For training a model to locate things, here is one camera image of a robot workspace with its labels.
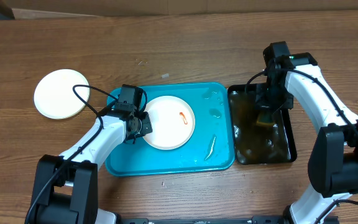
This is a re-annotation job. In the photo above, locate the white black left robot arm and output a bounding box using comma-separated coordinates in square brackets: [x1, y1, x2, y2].
[25, 85, 152, 223]

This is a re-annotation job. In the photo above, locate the yellow green sponge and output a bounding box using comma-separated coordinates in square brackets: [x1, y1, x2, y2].
[256, 111, 275, 126]

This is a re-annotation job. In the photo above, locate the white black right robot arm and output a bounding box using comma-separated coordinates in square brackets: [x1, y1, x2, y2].
[254, 42, 358, 223]

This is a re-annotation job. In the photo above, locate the teal plastic tray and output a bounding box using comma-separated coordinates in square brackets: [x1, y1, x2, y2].
[104, 82, 235, 177]

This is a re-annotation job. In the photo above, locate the pink plate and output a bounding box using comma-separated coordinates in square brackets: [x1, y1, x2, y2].
[143, 96, 196, 150]

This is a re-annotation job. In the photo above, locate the black water tray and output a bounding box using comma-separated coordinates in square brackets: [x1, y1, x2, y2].
[227, 84, 297, 165]

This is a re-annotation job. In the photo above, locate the brown cardboard panel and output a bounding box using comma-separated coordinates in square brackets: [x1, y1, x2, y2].
[0, 0, 358, 16]

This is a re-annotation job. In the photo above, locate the white plate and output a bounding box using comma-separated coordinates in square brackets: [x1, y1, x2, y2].
[34, 69, 89, 119]

